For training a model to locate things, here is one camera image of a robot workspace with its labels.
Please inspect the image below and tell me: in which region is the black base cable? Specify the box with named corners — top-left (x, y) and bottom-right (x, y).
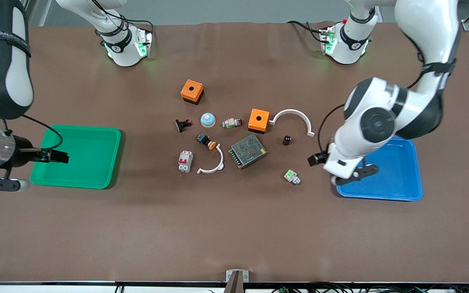
top-left (287, 20), bottom-right (329, 43)
top-left (92, 0), bottom-right (155, 39)

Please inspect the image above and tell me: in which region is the green plastic tray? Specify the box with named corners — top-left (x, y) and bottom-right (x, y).
top-left (30, 125), bottom-right (122, 190)

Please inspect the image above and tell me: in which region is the large white arc bracket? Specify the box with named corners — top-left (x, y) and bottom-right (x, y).
top-left (269, 109), bottom-right (316, 137)

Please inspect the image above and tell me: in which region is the black left base cable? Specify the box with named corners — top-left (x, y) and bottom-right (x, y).
top-left (287, 20), bottom-right (329, 43)

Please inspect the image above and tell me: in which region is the black orange push button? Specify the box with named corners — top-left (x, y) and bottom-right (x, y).
top-left (196, 133), bottom-right (217, 150)

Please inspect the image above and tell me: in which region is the white red circuit breaker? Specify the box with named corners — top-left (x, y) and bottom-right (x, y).
top-left (178, 150), bottom-right (194, 173)

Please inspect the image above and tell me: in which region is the metal mesh power supply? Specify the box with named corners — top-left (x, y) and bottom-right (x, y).
top-left (228, 134), bottom-right (268, 170)

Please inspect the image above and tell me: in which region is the grey metal table bracket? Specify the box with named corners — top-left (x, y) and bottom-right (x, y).
top-left (226, 269), bottom-right (250, 283)

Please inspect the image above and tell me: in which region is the small white arc bracket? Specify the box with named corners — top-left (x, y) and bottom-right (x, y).
top-left (197, 146), bottom-right (225, 175)

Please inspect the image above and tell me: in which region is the green white contact block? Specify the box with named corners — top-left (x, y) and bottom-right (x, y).
top-left (284, 169), bottom-right (302, 186)

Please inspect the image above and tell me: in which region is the orange black button box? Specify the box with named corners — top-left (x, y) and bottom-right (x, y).
top-left (180, 79), bottom-right (205, 106)
top-left (248, 108), bottom-right (270, 134)

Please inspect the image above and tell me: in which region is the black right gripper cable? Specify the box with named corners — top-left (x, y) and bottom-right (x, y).
top-left (4, 115), bottom-right (63, 152)

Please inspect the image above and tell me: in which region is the black right base cable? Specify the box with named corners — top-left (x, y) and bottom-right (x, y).
top-left (92, 0), bottom-right (155, 39)

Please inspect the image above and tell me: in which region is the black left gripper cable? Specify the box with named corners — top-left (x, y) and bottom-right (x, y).
top-left (318, 104), bottom-right (347, 157)

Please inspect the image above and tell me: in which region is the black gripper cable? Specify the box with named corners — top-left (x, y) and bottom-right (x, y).
top-left (318, 104), bottom-right (347, 157)
top-left (4, 115), bottom-right (63, 152)

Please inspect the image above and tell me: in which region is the blue plastic tray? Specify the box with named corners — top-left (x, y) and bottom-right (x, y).
top-left (335, 136), bottom-right (423, 202)

